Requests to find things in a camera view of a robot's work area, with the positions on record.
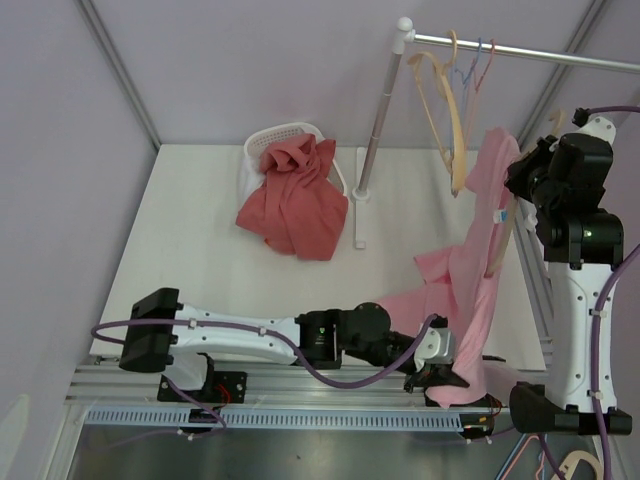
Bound beige wooden hanger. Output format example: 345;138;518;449
406;29;469;199
484;109;567;278

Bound light pink t shirt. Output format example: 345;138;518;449
378;127;520;408

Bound blue wire hanger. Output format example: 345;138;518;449
449;37;482;148

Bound pink wire hanger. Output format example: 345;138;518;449
463;39;496;148

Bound coral red t shirt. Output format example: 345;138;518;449
236;134;348;261

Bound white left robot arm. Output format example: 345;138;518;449
119;287;469;401

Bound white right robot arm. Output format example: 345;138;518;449
505;132;633;435

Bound beige spare hanger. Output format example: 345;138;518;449
559;450;604;480

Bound pink and blue spare hangers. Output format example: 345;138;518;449
497;432;551;480

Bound white rack foot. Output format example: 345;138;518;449
351;147;371;250

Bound grey rack upright pole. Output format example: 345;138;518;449
352;17;414;201

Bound white plastic basket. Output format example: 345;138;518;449
243;122;325;168

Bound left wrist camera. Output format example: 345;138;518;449
413;315;455;371

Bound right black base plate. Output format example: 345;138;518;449
423;393;507;411

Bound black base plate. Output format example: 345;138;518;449
423;393;507;411
157;371;248;404

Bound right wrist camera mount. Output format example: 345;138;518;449
572;108;617;146

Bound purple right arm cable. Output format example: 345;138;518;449
464;104;640;480

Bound silver clothes rail bar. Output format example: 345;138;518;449
407;33;639;75

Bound aluminium mounting rail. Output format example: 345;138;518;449
64;357;611;416

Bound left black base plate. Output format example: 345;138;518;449
157;371;248;404

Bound white slotted cable duct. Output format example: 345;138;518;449
85;406;463;433

